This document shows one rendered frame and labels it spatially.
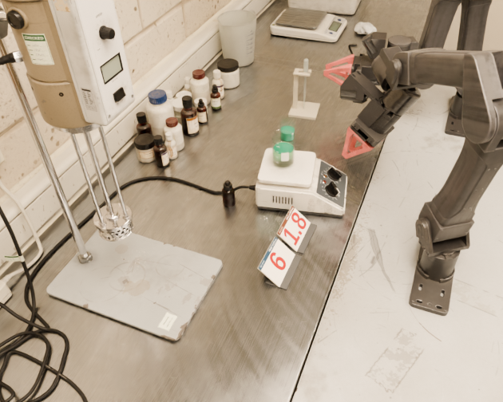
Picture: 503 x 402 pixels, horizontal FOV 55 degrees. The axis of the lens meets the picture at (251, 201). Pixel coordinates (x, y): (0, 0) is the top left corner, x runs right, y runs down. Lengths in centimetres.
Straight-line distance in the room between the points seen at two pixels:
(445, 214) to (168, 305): 53
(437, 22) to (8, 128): 100
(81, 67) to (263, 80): 101
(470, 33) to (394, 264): 62
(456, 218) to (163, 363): 56
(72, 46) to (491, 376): 80
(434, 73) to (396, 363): 49
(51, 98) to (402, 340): 69
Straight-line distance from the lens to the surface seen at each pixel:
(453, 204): 87
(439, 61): 86
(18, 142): 112
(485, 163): 80
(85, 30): 63
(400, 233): 109
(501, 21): 246
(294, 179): 105
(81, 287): 102
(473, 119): 76
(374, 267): 101
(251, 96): 151
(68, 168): 118
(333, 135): 134
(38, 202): 113
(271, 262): 96
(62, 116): 71
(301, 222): 105
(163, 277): 98
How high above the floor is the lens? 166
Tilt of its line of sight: 42 degrees down
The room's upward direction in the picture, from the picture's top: 2 degrees counter-clockwise
